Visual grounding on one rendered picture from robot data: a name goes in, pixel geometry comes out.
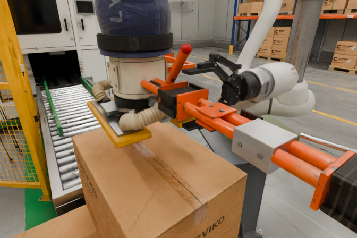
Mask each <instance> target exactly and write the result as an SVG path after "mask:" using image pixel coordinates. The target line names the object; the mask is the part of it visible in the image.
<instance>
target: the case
mask: <svg viewBox="0 0 357 238"><path fill-rule="evenodd" d="M145 127H146V128H147V129H148V130H149V131H151V138H149V139H145V140H142V141H139V142H136V143H133V144H130V145H127V146H124V147H121V148H116V147H115V145H114V144H113V143H112V141H111V139H110V138H109V136H108V135H107V134H106V132H105V131H104V129H103V128H100V129H96V130H93V131H89V132H86V133H83V134H79V135H75V136H72V137H71V139H72V143H73V148H74V153H75V157H76V162H77V165H78V170H79V174H80V179H81V184H82V188H83V193H84V198H85V201H86V206H87V208H88V211H89V214H90V216H91V218H92V221H93V223H94V225H95V227H96V230H97V232H98V234H99V237H100V238H238V233H239V227H240V220H241V213H242V207H243V200H244V193H245V186H246V182H247V173H245V172H244V171H242V170H240V169H239V168H237V167H236V166H234V165H233V164H231V163H229V162H228V161H226V160H225V159H223V158H222V157H220V156H218V155H217V154H215V153H214V152H212V151H211V150H209V149H207V148H206V147H204V146H203V145H201V144H200V143H198V142H196V141H195V140H193V139H192V138H190V137H189V136H187V135H185V134H184V133H182V132H181V131H179V130H178V129H176V128H174V127H173V126H171V125H170V124H168V123H166V122H165V123H161V122H159V121H157V122H155V123H153V124H151V125H148V126H145Z"/></svg>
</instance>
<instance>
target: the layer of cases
mask: <svg viewBox="0 0 357 238"><path fill-rule="evenodd" d="M11 238H100V237H99V234H98V232H97V230H96V227H95V225H94V223H93V221H92V218H91V216H90V214H89V211H88V208H87V206H86V205H84V206H81V207H79V208H77V209H74V210H72V211H69V212H67V213H65V214H63V215H60V216H58V217H56V218H54V219H51V220H49V221H47V222H45V223H42V224H40V225H38V226H36V227H33V228H31V229H29V230H27V231H24V232H22V233H20V234H18V235H15V236H13V237H11Z"/></svg>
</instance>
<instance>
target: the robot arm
mask: <svg viewBox="0 0 357 238"><path fill-rule="evenodd" d="M282 2H283V0H264V5H263V9H262V11H261V14H260V16H259V18H258V20H257V22H256V24H255V26H254V28H253V30H252V32H251V34H250V36H249V38H248V40H247V42H246V43H245V45H244V47H243V49H242V51H241V53H240V55H239V58H238V60H237V62H236V63H233V62H231V61H230V60H228V59H226V58H224V57H223V56H221V55H219V54H215V53H210V54H209V60H208V61H205V62H201V63H198V64H197V67H193V68H189V69H182V73H184V74H187V75H195V74H201V73H207V72H214V73H215V74H216V75H217V76H218V77H219V78H220V80H221V81H222V82H223V85H222V88H221V90H220V91H219V93H218V96H217V102H220V103H222V104H225V105H227V106H229V107H232V108H235V109H237V112H234V113H237V114H239V115H240V112H241V110H242V109H245V110H247V111H249V112H252V113H254V114H257V115H259V116H261V115H266V114H268V115H274V116H282V117H298V116H304V115H307V114H309V113H310V112H312V110H313V109H314V106H315V102H316V101H315V96H314V94H313V93H312V91H311V90H308V84H307V83H306V81H305V80H304V75H305V71H306V68H307V64H308V60H309V56H310V52H311V48H312V44H313V40H314V37H315V35H316V31H317V26H318V22H319V19H320V15H321V10H322V6H323V4H324V0H297V4H296V8H295V13H294V19H293V24H292V29H291V34H290V39H289V43H288V48H287V53H286V58H285V62H272V63H267V64H264V65H261V66H259V67H256V68H253V69H250V66H251V63H252V61H253V59H254V57H255V55H256V53H257V51H258V50H259V48H260V46H261V45H262V43H263V41H264V39H265V38H266V36H267V35H268V32H269V31H270V29H271V27H272V26H273V24H274V22H275V20H276V18H277V16H278V14H279V12H280V9H281V6H282ZM216 62H218V63H220V64H222V65H224V66H226V67H229V69H230V70H231V71H232V72H233V73H231V74H230V75H228V74H227V73H226V72H225V71H224V70H223V69H222V68H221V67H220V66H219V65H218V64H217V63H216ZM196 120H198V119H196ZM182 127H183V128H184V129H186V130H187V131H192V130H195V129H198V130H201V129H204V127H203V126H201V125H199V124H198V123H196V122H195V120H193V121H189V122H186V123H183V124H182Z"/></svg>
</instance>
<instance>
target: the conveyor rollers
mask: <svg viewBox="0 0 357 238"><path fill-rule="evenodd" d="M49 92H50V95H51V97H52V100H53V103H54V106H55V109H56V112H57V115H58V118H59V121H60V123H61V126H62V130H63V134H64V135H63V136H59V133H58V130H57V126H56V123H55V120H54V117H49V118H48V119H47V120H48V123H49V128H50V132H51V136H52V141H53V145H54V147H55V150H54V151H55V152H56V158H57V161H58V163H57V164H58V165H59V172H60V173H61V181H62V182H63V183H65V184H63V186H64V188H63V190H67V189H70V188H72V187H75V186H77V185H80V184H81V179H80V178H79V177H80V174H79V170H78V165H77V160H76V157H75V153H74V148H73V143H72V139H71V137H72V136H75V135H79V134H83V133H86V132H89V131H93V130H96V129H100V128H102V127H101V125H100V124H99V122H98V121H97V119H96V118H95V116H94V115H93V113H92V112H91V110H90V109H89V107H88V106H87V102H88V101H93V100H96V98H95V97H94V96H93V95H92V94H91V93H90V92H89V91H88V90H87V88H86V87H85V86H84V85H82V84H81V85H76V86H69V87H62V88H55V89H49ZM41 93H42V98H47V93H46V90H42V91H41ZM43 101H44V106H45V111H46V114H47V116H51V115H53V113H52V109H51V107H50V103H49V100H48V98H47V99H43ZM76 169H77V170H76ZM77 178H79V179H77ZM74 179H76V180H74ZM71 180H74V181H71ZM68 181H70V182H68ZM66 182H68V183H66Z"/></svg>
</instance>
